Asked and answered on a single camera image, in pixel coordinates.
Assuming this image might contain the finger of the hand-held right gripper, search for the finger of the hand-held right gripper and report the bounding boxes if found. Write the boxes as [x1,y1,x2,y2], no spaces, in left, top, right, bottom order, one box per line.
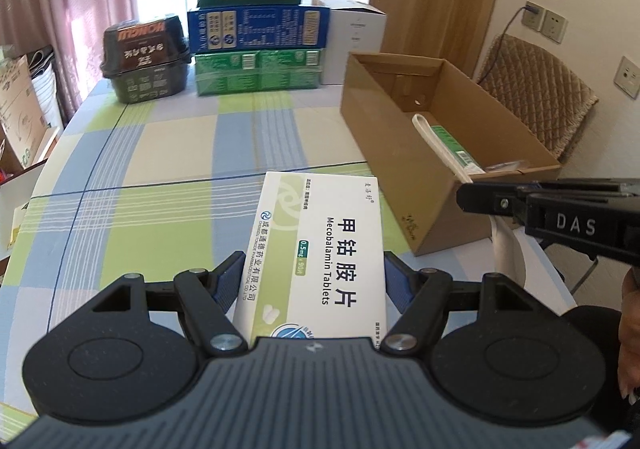
[456,180,532,230]

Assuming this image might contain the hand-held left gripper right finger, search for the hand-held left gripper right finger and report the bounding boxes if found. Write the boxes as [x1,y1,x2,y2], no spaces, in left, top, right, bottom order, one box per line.
[382,251,543,355]

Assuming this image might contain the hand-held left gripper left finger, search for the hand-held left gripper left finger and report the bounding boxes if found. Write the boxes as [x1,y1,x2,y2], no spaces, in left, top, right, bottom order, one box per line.
[92,251,251,355]

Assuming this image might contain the green medicine box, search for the green medicine box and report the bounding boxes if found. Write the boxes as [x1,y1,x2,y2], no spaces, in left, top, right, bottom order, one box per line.
[411,113,487,176]

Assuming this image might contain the white medicine box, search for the white medicine box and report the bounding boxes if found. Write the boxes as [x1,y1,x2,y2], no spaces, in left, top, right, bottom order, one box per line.
[232,170,388,347]

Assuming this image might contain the brown cardboard box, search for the brown cardboard box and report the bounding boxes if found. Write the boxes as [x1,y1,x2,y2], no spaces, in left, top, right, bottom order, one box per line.
[340,52,563,257]

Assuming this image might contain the plaid cloth desktop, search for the plaid cloth desktop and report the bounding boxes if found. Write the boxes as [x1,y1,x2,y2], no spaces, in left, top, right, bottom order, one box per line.
[0,76,576,430]

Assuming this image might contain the person's right hand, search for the person's right hand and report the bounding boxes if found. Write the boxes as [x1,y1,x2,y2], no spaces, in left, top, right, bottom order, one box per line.
[619,264,640,405]

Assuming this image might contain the brown quilted chair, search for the brown quilted chair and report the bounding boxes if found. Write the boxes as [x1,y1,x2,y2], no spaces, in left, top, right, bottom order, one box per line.
[472,33,599,165]

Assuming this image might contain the green wrapped pack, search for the green wrapped pack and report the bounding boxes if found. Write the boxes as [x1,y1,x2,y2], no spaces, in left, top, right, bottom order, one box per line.
[194,52,263,97]
[257,49,323,91]

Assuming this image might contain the plain white box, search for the plain white box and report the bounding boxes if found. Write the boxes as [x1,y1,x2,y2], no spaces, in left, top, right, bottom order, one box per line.
[300,0,388,86]

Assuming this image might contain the dark brown Hongli box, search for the dark brown Hongli box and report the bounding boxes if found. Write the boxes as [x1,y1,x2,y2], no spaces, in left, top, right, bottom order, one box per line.
[101,14,192,105]

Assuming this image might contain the blue box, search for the blue box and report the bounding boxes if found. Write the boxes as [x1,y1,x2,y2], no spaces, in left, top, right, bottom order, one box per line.
[187,5,332,53]

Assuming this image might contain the white plastic bags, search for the white plastic bags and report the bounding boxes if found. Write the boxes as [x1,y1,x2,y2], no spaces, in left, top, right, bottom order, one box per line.
[27,46,66,130]

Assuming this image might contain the cardboard boxes at left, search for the cardboard boxes at left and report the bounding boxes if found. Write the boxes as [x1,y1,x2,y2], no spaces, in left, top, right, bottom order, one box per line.
[0,54,63,170]

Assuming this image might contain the pink patterned curtain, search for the pink patterned curtain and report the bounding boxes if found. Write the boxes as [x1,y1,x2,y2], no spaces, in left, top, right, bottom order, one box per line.
[0,0,138,130]

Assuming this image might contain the grey power cable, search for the grey power cable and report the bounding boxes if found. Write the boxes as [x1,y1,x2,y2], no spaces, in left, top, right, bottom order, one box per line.
[477,4,531,80]

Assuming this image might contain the wall socket with plug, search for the wall socket with plug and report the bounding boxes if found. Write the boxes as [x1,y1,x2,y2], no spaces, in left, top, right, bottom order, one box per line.
[521,2,546,30]

